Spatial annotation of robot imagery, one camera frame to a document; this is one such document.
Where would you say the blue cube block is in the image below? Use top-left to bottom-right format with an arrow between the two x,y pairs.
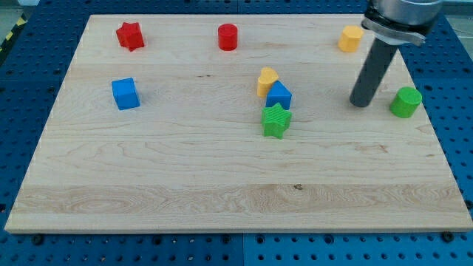
112,78 -> 140,110

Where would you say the green star block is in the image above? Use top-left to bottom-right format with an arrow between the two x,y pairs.
261,103 -> 292,139

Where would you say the red cylinder block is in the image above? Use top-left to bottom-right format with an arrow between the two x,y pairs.
217,24 -> 238,51

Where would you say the green cylinder block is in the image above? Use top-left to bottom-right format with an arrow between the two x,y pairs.
389,86 -> 423,118

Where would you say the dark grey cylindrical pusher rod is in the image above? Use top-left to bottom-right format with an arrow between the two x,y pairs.
350,38 -> 398,107

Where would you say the light wooden board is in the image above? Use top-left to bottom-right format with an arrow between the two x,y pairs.
5,15 -> 472,234

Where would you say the red star block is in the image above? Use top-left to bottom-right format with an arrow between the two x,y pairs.
115,22 -> 145,52

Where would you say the yellow heart block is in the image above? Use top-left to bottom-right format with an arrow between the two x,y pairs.
256,66 -> 279,98

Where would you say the yellow hexagon block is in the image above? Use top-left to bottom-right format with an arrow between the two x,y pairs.
338,25 -> 364,52

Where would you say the blue triangle block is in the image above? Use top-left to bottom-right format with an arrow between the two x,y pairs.
265,81 -> 292,110

